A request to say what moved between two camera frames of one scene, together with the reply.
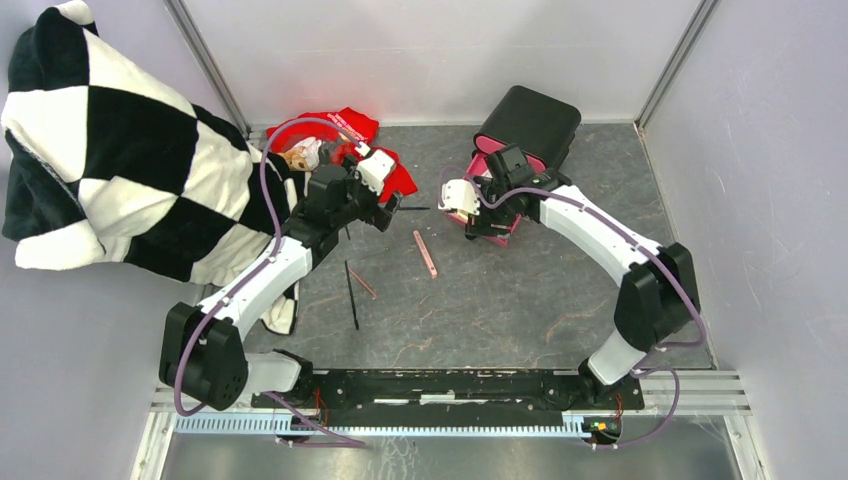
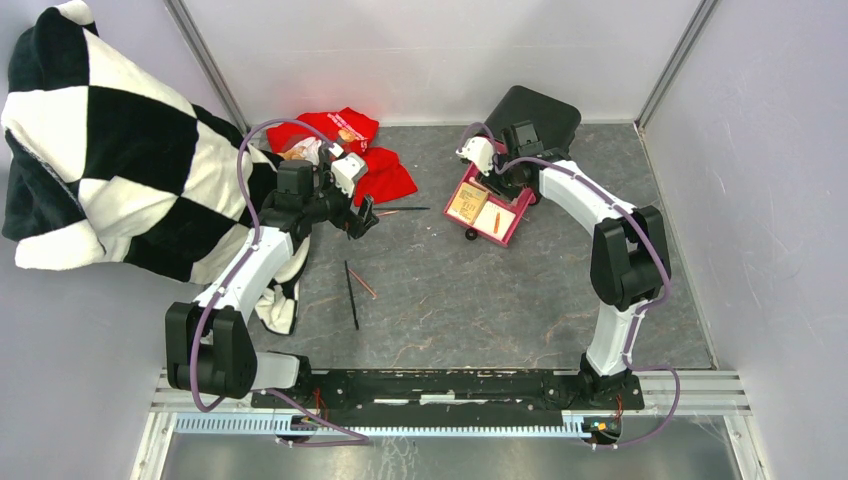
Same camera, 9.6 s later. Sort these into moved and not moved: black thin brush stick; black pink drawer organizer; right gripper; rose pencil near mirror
Moved: right gripper
Not moved: black thin brush stick; black pink drawer organizer; rose pencil near mirror
